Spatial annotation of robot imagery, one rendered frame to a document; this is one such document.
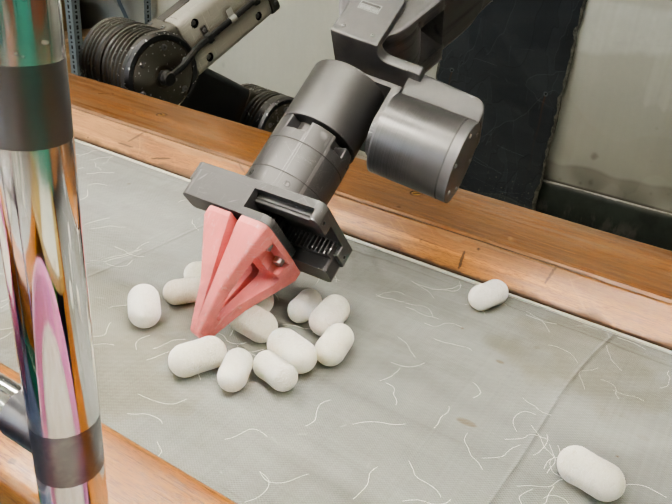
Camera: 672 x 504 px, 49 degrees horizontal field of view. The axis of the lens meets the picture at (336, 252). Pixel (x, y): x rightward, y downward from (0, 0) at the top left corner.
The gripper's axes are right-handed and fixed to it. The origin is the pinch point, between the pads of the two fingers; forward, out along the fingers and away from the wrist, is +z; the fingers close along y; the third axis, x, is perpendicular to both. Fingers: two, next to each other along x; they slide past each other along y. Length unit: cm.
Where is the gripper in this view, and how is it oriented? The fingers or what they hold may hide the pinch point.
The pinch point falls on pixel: (205, 325)
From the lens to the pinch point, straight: 46.6
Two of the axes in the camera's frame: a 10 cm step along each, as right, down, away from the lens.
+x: 2.8, 4.6, 8.4
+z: -4.7, 8.3, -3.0
